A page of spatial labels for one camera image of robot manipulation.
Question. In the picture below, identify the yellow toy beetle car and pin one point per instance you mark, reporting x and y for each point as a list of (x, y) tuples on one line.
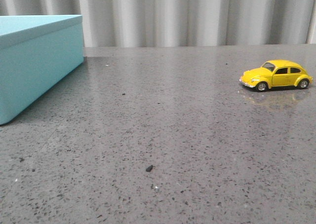
[(276, 73)]

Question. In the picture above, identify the light blue storage box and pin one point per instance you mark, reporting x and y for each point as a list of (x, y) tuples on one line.
[(36, 52)]

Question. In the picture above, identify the small black debris piece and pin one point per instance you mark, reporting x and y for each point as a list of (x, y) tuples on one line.
[(149, 168)]

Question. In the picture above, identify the grey pleated curtain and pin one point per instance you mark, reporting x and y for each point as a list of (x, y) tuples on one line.
[(167, 23)]

